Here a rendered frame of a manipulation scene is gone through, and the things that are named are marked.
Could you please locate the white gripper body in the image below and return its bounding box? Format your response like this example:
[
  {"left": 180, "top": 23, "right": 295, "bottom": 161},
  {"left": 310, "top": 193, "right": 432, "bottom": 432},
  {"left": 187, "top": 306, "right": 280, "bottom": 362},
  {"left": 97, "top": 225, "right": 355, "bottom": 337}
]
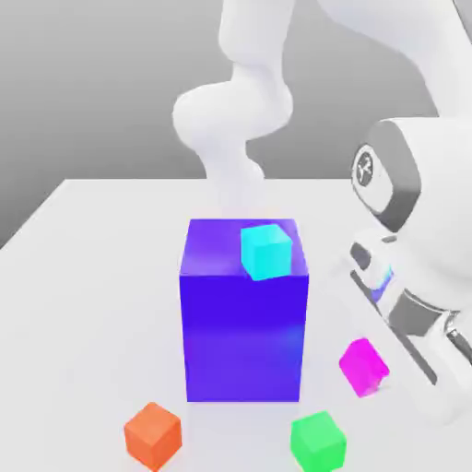
[{"left": 331, "top": 265, "right": 463, "bottom": 427}]

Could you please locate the small green cube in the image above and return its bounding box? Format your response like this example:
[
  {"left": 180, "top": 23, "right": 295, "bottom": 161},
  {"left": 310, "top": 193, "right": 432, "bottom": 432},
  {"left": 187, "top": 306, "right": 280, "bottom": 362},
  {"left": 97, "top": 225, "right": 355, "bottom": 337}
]
[{"left": 289, "top": 409, "right": 348, "bottom": 472}]

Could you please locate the small magenta cube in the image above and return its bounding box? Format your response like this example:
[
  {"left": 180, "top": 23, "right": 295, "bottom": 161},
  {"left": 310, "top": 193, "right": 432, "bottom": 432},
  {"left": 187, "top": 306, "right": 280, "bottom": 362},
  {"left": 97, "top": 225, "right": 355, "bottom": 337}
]
[{"left": 337, "top": 336, "right": 391, "bottom": 399}]

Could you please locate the small orange cube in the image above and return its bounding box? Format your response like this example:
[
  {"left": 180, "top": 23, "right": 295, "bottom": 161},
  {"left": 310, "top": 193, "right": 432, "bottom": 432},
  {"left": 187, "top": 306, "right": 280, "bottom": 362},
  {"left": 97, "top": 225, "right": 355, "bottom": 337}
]
[{"left": 123, "top": 401, "right": 183, "bottom": 472}]

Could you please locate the small cyan cube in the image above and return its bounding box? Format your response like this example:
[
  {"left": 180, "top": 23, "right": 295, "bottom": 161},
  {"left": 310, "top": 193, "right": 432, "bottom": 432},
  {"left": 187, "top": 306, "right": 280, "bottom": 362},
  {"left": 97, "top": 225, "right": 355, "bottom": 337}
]
[{"left": 240, "top": 223, "right": 293, "bottom": 282}]

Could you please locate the large blue box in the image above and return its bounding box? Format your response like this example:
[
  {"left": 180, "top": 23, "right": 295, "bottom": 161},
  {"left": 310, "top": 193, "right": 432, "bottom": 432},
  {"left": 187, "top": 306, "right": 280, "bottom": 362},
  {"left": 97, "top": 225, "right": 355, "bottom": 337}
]
[{"left": 178, "top": 218, "right": 310, "bottom": 404}]

